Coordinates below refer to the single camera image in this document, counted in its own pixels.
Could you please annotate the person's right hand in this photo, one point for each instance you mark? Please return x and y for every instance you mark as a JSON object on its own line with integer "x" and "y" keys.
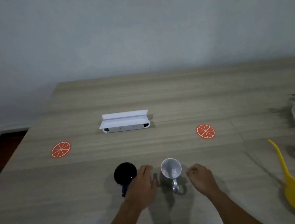
{"x": 202, "y": 180}

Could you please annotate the white mug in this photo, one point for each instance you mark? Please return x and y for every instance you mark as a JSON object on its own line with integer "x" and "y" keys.
{"x": 171, "y": 170}

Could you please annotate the orange slice coaster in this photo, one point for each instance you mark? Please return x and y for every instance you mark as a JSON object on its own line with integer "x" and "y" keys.
{"x": 61, "y": 149}
{"x": 205, "y": 131}

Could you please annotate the person's right forearm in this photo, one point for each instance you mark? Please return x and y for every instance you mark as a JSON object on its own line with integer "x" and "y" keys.
{"x": 236, "y": 211}

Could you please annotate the person's right fingers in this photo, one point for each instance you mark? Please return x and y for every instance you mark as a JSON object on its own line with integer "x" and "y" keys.
{"x": 193, "y": 170}

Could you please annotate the person's left thumb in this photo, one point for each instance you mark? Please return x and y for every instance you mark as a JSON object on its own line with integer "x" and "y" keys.
{"x": 154, "y": 182}

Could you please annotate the black mug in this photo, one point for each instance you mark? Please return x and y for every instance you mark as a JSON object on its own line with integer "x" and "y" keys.
{"x": 125, "y": 174}

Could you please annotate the white open box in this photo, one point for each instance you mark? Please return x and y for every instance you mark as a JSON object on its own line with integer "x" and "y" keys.
{"x": 124, "y": 122}

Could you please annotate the person's left hand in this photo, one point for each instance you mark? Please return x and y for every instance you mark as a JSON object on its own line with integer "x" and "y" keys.
{"x": 140, "y": 188}

